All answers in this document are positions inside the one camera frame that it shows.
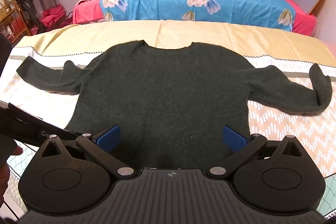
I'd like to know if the yellow patterned blanket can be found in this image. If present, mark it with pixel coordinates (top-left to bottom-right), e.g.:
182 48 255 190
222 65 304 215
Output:
0 20 336 215

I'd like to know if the teal net-patterned cloth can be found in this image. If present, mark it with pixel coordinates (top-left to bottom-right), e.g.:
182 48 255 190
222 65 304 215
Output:
5 144 40 189

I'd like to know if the blue floral bed sheet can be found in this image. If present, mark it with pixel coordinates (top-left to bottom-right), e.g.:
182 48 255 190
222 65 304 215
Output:
101 0 297 32

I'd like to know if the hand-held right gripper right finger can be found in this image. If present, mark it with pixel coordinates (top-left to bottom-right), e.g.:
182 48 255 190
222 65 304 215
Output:
206 125 307 179

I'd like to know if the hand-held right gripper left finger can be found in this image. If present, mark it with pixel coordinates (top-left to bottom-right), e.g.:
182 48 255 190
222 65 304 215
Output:
39 125 137 179

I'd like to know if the dark cloth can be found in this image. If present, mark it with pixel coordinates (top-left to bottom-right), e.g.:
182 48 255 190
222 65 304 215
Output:
0 34 13 83

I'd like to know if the dark green sweater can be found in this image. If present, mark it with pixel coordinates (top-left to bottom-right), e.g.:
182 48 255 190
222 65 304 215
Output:
16 40 333 170

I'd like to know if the red cloth pile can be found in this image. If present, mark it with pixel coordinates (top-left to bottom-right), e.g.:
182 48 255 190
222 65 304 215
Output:
41 4 67 27

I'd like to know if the wooden shelf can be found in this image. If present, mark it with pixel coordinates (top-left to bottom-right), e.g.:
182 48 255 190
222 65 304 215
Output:
0 0 31 37

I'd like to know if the person's left hand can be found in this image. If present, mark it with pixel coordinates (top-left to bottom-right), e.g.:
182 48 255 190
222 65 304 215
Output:
0 134 24 170

